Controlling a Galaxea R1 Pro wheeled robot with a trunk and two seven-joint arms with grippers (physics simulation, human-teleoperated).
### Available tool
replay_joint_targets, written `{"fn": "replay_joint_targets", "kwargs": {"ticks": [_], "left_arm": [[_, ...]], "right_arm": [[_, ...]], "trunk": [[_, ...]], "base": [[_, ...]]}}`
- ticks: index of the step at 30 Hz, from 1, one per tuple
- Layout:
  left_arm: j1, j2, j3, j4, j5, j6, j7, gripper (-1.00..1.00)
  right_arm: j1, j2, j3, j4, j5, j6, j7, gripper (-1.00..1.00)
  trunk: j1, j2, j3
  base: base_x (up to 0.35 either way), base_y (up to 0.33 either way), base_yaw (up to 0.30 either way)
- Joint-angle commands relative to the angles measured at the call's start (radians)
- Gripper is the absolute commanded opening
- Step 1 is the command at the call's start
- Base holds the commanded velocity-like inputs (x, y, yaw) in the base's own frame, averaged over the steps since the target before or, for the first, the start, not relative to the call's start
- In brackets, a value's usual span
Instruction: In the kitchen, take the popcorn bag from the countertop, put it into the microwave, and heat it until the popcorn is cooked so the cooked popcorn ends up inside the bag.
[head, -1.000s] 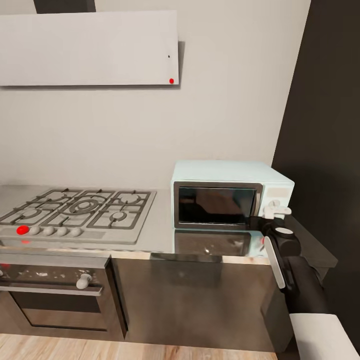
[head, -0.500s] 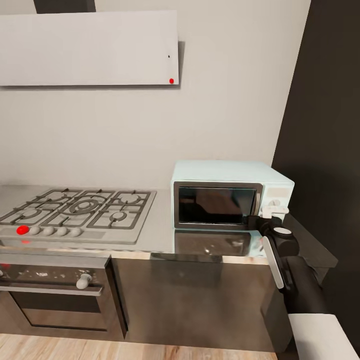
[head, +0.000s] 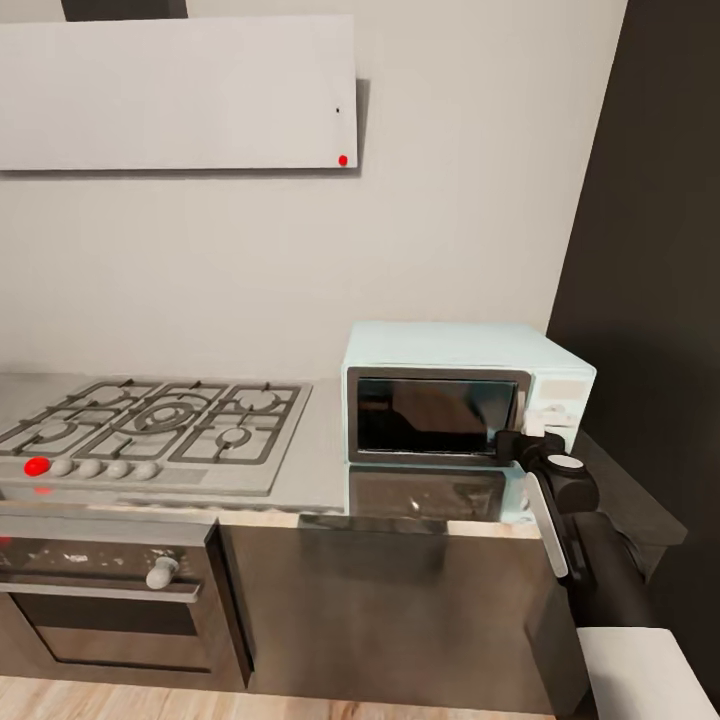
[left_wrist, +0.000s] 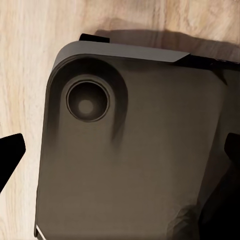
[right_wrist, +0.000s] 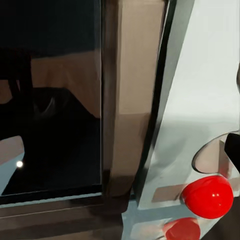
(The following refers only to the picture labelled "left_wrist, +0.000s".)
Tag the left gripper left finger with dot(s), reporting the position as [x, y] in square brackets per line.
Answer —
[12, 149]

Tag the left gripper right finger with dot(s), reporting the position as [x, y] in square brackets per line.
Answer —
[232, 149]

